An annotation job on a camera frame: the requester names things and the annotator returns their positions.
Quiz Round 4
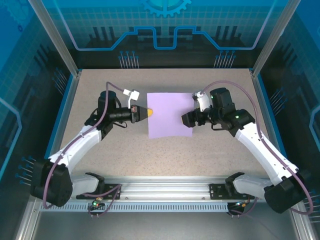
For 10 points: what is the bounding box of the purple paper sheet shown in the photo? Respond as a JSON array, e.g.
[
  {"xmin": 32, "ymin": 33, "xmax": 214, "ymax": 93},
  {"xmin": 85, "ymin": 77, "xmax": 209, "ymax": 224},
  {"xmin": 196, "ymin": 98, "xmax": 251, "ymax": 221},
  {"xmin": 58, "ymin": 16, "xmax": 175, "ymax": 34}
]
[{"xmin": 146, "ymin": 92, "xmax": 195, "ymax": 139}]

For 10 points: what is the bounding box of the blue table edge strip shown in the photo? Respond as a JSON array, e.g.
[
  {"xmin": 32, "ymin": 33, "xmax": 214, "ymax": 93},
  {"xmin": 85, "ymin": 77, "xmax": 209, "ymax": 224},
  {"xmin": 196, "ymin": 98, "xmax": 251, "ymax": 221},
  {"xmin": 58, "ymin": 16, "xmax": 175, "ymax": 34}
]
[
  {"xmin": 41, "ymin": 73, "xmax": 76, "ymax": 163},
  {"xmin": 256, "ymin": 74, "xmax": 292, "ymax": 166}
]

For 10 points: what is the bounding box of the connector with green light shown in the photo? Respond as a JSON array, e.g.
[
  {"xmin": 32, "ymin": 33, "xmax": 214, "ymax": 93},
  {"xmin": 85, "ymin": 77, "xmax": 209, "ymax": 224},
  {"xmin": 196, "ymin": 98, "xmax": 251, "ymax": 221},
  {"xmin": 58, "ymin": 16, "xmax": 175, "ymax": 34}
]
[{"xmin": 90, "ymin": 197, "xmax": 105, "ymax": 210}]

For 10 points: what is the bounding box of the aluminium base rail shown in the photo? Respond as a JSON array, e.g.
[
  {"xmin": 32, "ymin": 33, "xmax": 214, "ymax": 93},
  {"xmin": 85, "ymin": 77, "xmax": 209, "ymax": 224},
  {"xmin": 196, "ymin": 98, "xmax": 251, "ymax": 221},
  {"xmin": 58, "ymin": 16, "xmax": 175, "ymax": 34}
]
[{"xmin": 69, "ymin": 175, "xmax": 272, "ymax": 201}]

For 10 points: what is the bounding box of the aluminium frame post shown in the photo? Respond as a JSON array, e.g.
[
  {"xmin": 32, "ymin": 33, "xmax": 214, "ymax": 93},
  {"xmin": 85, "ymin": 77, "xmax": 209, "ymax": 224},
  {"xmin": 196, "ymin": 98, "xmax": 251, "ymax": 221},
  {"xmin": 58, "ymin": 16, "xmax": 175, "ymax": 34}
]
[
  {"xmin": 27, "ymin": 0, "xmax": 83, "ymax": 78},
  {"xmin": 250, "ymin": 0, "xmax": 294, "ymax": 77}
]

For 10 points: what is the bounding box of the slotted grey cable duct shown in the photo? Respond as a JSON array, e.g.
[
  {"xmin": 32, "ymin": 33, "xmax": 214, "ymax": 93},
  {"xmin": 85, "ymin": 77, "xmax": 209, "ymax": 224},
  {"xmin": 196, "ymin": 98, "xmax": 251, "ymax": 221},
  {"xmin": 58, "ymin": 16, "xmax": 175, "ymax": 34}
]
[{"xmin": 39, "ymin": 201, "xmax": 241, "ymax": 213}]

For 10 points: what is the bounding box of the aluminium front frame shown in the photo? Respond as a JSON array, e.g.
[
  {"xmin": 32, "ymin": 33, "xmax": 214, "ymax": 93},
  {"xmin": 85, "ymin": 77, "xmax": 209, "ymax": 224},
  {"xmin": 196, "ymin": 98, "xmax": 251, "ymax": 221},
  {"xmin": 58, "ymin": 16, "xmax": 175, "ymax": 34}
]
[{"xmin": 14, "ymin": 193, "xmax": 318, "ymax": 240}]

